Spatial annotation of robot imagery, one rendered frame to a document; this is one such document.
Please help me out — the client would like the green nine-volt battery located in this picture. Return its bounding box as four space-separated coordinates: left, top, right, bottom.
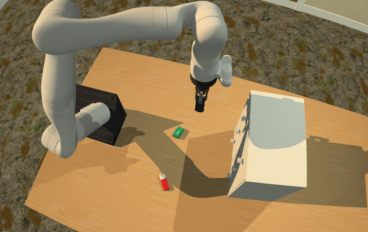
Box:
173 126 184 139

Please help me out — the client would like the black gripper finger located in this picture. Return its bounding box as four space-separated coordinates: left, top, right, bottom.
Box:
195 86 209 112

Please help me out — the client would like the white chest of drawers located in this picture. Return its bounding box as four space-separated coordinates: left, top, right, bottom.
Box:
228 90 307 201

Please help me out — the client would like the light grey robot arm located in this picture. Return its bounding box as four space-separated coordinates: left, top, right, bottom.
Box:
32 0 232 158

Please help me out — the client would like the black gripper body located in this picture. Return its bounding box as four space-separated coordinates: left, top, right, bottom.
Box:
190 74 217 95

